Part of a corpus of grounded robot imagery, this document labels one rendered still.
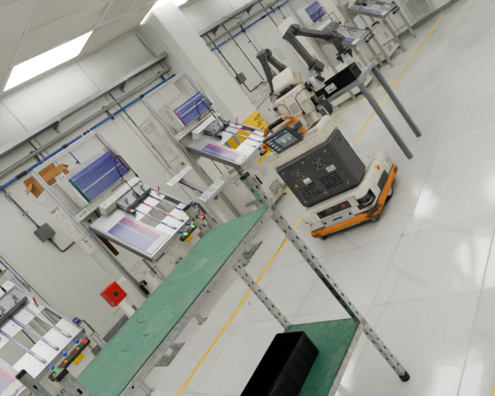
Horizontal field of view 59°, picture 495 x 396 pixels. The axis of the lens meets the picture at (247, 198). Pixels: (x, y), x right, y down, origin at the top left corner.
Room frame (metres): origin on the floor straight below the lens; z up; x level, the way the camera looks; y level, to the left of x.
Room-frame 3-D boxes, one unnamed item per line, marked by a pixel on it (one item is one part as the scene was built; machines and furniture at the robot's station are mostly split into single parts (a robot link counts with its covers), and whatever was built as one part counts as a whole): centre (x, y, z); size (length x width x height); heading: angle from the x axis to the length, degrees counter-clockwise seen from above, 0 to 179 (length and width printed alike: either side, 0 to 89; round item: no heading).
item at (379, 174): (3.34, -0.66, 0.16); 0.67 x 0.64 x 0.25; 136
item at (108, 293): (3.47, 1.33, 0.39); 0.24 x 0.24 x 0.78; 41
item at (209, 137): (5.12, -0.13, 0.65); 1.01 x 0.73 x 1.29; 41
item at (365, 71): (3.90, -1.20, 0.40); 0.70 x 0.45 x 0.80; 46
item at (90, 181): (4.24, 0.97, 1.52); 0.51 x 0.13 x 0.27; 131
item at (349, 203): (3.09, -0.45, 0.23); 0.41 x 0.02 x 0.08; 46
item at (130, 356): (1.46, 0.42, 0.55); 0.91 x 0.46 x 1.10; 131
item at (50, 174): (4.40, 1.25, 1.82); 0.68 x 0.30 x 0.20; 131
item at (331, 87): (3.88, -1.18, 0.86); 0.57 x 0.17 x 0.11; 46
